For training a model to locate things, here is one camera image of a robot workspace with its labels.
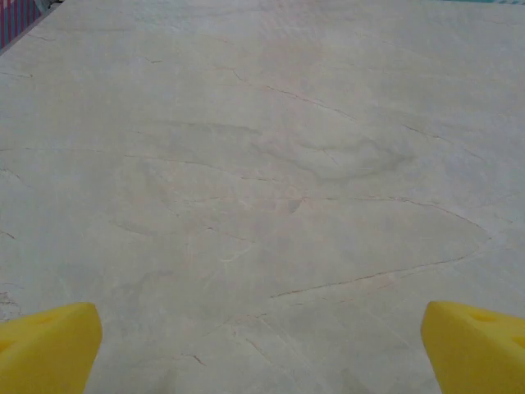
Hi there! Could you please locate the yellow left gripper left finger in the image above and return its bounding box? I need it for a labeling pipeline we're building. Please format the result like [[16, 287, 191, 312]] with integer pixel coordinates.
[[0, 302, 103, 394]]

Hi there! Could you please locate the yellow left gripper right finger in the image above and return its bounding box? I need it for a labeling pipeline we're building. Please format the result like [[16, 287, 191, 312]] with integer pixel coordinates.
[[421, 300, 525, 394]]

